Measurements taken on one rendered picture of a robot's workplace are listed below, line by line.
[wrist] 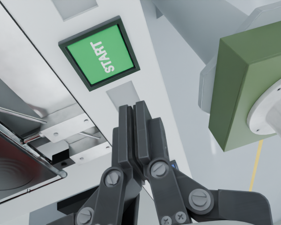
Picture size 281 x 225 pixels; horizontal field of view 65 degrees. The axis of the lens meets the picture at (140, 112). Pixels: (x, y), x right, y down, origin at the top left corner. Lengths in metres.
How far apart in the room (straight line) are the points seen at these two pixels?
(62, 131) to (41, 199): 0.39
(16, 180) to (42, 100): 0.18
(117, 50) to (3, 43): 0.14
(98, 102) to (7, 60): 0.13
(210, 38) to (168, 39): 0.80
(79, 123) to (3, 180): 0.19
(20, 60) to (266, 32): 0.39
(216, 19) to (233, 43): 0.22
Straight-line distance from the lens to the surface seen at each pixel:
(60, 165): 0.43
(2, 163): 0.43
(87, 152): 0.40
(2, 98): 0.43
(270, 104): 0.48
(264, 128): 0.55
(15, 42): 0.30
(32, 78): 0.32
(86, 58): 0.21
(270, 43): 0.44
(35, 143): 0.47
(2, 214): 0.79
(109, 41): 0.20
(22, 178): 0.47
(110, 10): 0.20
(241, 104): 0.44
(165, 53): 1.44
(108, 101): 0.25
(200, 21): 0.67
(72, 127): 0.35
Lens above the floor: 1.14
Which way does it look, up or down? 42 degrees down
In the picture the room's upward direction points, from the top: 159 degrees clockwise
